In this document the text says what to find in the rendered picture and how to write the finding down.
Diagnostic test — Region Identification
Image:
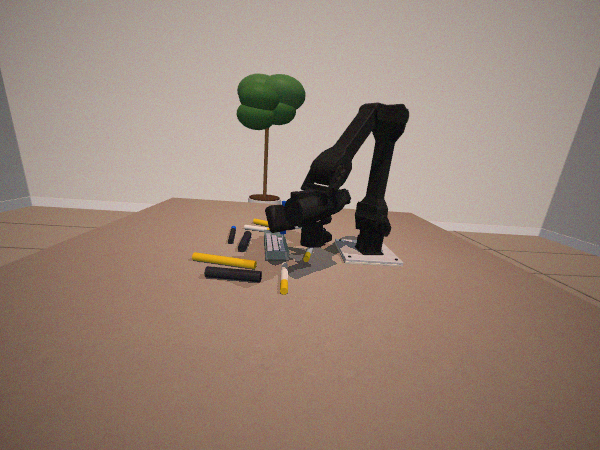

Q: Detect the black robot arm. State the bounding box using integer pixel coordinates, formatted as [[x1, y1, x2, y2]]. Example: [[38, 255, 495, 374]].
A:
[[284, 102, 409, 255]]

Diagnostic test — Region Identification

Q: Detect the keyboard with keys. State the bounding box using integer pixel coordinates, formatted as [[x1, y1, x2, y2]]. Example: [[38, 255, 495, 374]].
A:
[[264, 229, 290, 261]]

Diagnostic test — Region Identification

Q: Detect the white cylindrical rod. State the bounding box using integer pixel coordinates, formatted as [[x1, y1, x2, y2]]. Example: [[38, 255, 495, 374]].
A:
[[280, 262, 288, 295], [303, 247, 313, 262], [244, 225, 269, 232]]

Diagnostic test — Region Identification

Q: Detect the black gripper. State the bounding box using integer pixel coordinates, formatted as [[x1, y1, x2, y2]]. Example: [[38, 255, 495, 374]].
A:
[[265, 205, 332, 233]]

